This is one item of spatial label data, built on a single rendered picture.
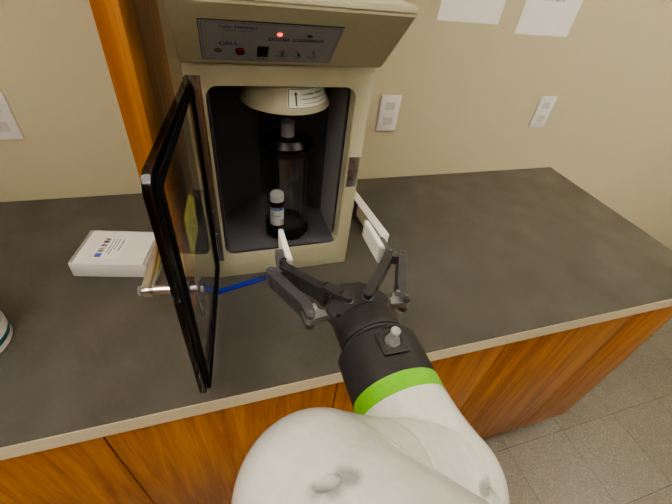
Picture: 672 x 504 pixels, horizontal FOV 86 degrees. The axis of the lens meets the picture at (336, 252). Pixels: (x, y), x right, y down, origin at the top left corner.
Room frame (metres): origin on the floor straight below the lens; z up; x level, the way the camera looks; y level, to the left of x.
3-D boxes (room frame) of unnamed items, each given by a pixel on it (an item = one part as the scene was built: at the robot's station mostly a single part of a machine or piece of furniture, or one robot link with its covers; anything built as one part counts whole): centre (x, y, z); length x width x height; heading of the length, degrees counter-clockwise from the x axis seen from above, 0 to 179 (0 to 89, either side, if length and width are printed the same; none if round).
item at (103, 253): (0.60, 0.50, 0.96); 0.16 x 0.12 x 0.04; 100
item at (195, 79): (0.57, 0.26, 1.19); 0.03 x 0.02 x 0.39; 112
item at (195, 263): (0.42, 0.22, 1.19); 0.30 x 0.01 x 0.40; 15
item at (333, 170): (0.75, 0.17, 1.19); 0.26 x 0.24 x 0.35; 112
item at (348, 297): (0.32, 0.02, 1.23); 0.11 x 0.01 x 0.04; 64
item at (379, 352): (0.22, -0.07, 1.23); 0.09 x 0.06 x 0.12; 112
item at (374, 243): (0.44, -0.05, 1.22); 0.07 x 0.01 x 0.03; 22
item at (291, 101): (0.74, 0.14, 1.34); 0.18 x 0.18 x 0.05
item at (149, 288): (0.34, 0.23, 1.20); 0.10 x 0.05 x 0.03; 15
